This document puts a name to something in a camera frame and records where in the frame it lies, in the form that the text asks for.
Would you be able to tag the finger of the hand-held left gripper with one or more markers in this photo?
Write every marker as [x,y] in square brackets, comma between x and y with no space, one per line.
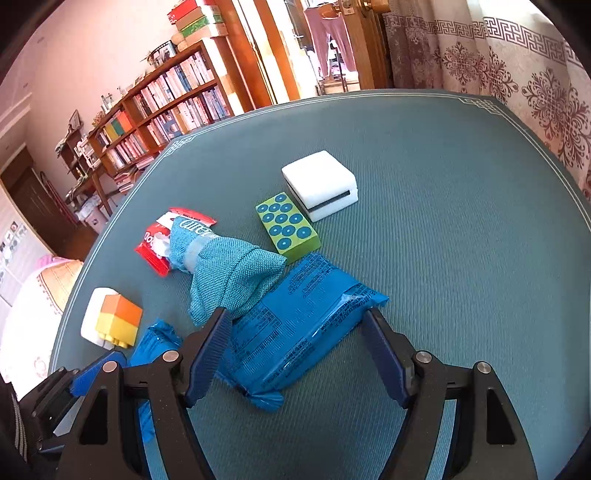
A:
[90,374]

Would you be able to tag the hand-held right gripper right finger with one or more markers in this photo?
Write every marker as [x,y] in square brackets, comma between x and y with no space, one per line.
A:
[388,364]

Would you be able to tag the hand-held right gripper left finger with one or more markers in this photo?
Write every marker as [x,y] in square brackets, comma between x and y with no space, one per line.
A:
[210,357]

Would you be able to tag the large blue snack packet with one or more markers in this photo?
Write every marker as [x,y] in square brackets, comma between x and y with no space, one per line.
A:
[295,332]

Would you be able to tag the teal mesh cloth bag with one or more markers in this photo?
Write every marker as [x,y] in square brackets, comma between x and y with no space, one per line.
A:
[231,267]

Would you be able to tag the white foam box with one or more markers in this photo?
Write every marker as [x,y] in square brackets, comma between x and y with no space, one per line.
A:
[314,177]

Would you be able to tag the small blue snack packet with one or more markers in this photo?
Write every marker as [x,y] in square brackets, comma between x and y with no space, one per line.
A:
[154,341]

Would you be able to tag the white foam block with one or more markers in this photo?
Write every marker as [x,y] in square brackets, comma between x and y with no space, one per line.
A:
[92,314]

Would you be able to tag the orange yellow block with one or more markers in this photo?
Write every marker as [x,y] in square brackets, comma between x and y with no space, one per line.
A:
[122,318]

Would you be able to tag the bed with woven mat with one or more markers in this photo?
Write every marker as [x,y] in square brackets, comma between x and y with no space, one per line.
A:
[37,300]

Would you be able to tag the red snack packet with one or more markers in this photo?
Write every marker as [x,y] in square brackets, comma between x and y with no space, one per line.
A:
[150,247]

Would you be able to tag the green dotted block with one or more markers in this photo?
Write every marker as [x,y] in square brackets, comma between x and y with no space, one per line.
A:
[286,226]

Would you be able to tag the white storage bin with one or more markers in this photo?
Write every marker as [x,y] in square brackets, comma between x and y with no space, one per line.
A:
[94,214]

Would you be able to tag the wooden side desk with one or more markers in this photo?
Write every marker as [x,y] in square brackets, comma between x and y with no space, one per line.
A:
[87,180]

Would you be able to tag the rows of books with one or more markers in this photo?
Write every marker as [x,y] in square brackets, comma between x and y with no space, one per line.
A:
[184,92]

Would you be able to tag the wooden bookshelf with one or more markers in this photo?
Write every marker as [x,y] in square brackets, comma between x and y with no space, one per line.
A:
[217,69]

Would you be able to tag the wooden door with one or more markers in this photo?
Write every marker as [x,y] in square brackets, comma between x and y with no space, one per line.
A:
[369,46]

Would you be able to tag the patterned curtain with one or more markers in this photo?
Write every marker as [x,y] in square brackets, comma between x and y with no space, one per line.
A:
[508,60]

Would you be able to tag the green gift box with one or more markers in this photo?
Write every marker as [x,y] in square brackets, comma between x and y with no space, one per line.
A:
[201,26]

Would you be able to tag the pink hanging pants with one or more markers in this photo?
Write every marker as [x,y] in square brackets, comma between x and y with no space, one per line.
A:
[330,32]

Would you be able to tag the red gift box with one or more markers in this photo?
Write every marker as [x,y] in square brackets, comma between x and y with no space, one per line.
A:
[184,10]

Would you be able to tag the small picture frame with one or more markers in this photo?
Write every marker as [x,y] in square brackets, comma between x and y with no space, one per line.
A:
[75,120]

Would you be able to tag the film strip photo frame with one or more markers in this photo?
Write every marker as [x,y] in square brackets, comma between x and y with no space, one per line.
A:
[164,53]

